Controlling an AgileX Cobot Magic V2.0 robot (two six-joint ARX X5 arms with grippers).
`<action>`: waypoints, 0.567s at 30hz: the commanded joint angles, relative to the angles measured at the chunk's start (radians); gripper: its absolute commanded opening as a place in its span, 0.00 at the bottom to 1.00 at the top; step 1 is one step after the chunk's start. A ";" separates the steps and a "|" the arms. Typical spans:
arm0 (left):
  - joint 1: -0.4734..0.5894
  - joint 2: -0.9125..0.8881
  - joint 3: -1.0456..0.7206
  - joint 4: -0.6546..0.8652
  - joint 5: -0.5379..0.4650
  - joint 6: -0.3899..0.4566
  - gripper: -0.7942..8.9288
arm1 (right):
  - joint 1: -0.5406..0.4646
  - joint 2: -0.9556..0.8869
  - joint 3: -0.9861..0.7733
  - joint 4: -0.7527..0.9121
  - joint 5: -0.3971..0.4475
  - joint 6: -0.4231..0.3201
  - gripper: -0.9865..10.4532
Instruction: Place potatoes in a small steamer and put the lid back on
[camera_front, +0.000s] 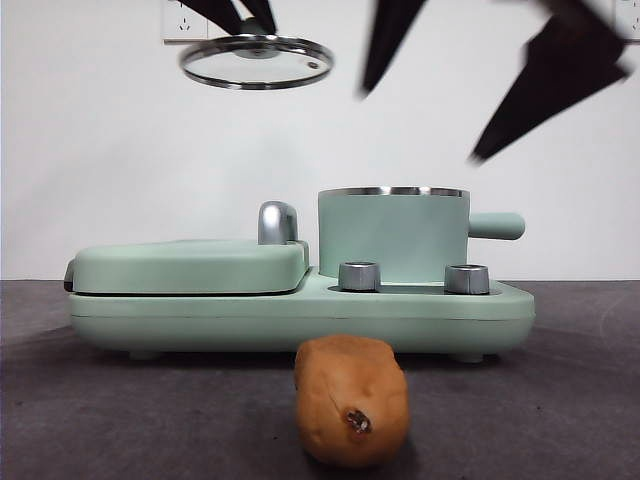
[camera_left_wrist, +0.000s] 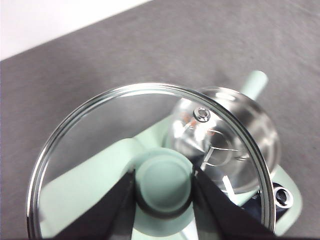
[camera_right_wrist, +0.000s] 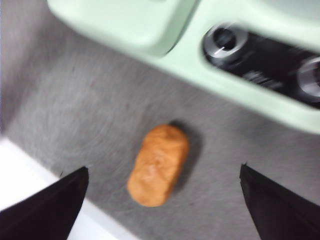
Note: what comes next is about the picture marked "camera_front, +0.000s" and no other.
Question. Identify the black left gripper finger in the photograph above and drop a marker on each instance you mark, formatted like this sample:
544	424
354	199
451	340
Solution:
210	11
260	11

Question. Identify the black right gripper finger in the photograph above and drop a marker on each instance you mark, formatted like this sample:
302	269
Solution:
565	70
392	35

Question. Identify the glass lid with green knob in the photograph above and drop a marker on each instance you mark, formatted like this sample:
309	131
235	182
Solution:
300	47

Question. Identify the brown potato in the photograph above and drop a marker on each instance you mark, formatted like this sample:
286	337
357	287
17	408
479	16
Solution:
345	405

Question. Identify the silver control knob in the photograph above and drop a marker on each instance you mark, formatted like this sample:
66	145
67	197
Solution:
466	279
359	276

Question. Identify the mint green breakfast machine base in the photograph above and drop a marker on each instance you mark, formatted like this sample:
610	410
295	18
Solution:
250	320

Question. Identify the white wall socket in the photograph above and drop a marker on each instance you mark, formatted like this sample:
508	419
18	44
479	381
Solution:
631	17
175	30

